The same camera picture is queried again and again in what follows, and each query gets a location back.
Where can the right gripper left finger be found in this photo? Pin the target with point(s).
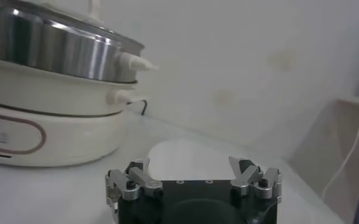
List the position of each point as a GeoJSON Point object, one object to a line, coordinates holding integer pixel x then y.
{"type": "Point", "coordinates": [136, 179]}

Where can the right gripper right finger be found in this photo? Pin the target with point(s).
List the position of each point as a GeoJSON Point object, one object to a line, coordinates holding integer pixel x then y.
{"type": "Point", "coordinates": [246, 179]}

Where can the perforated steel steamer basket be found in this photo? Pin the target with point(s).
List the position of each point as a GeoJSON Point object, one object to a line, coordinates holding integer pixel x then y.
{"type": "Point", "coordinates": [60, 45]}

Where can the white round plate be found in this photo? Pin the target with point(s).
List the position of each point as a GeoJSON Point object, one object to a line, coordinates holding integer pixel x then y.
{"type": "Point", "coordinates": [191, 161]}

